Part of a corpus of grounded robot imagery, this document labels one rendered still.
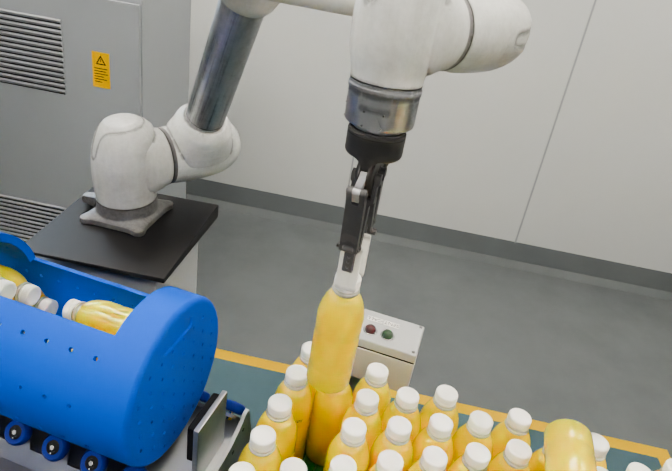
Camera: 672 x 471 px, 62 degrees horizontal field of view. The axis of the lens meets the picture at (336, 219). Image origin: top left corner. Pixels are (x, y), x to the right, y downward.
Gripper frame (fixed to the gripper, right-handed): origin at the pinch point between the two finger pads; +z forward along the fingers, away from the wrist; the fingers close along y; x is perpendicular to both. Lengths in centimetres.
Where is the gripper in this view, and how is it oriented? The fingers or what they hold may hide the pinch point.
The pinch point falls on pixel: (352, 261)
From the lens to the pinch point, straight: 80.7
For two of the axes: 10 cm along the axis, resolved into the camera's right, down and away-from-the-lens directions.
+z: -1.4, 8.8, 4.5
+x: 9.4, 2.6, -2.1
